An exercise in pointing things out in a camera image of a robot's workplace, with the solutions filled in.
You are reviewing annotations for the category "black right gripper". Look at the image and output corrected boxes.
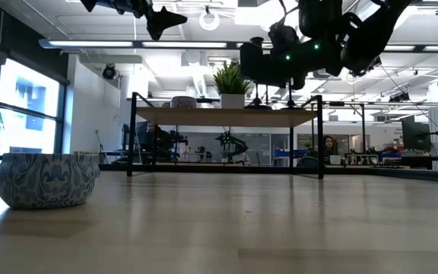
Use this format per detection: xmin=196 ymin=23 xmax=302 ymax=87
xmin=240 ymin=21 xmax=344 ymax=91

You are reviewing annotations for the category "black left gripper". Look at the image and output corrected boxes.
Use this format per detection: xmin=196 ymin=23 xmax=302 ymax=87
xmin=80 ymin=0 xmax=189 ymax=42

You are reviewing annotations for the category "green plant in white pot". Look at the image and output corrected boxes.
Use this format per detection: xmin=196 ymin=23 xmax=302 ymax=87
xmin=213 ymin=62 xmax=252 ymax=110

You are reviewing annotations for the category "long ceiling light bar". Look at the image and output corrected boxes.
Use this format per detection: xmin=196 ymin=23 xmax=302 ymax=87
xmin=38 ymin=37 xmax=438 ymax=54

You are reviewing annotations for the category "person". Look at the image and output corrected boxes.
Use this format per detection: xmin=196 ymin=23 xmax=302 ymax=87
xmin=322 ymin=135 xmax=340 ymax=165
xmin=138 ymin=121 xmax=174 ymax=163

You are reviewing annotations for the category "black ceiling spotlight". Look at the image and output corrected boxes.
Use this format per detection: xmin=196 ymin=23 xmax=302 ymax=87
xmin=388 ymin=91 xmax=411 ymax=104

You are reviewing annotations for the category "black computer monitor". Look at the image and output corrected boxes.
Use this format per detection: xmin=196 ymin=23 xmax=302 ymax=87
xmin=401 ymin=116 xmax=432 ymax=153

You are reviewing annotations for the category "white ring ceiling lamp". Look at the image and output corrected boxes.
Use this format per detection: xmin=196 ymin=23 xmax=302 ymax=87
xmin=198 ymin=11 xmax=221 ymax=32

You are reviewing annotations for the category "wooden shelf with black frame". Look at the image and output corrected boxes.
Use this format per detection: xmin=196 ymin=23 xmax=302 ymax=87
xmin=126 ymin=91 xmax=325 ymax=180

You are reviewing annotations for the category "black ceiling camera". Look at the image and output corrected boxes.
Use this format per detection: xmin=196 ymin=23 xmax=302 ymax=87
xmin=101 ymin=63 xmax=117 ymax=81

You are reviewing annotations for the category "window with dark frame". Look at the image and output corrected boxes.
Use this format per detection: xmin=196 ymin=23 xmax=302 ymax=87
xmin=0 ymin=56 xmax=68 ymax=157

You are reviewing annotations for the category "black aluminium rig frame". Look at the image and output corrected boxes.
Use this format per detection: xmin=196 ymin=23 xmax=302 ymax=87
xmin=0 ymin=161 xmax=438 ymax=184

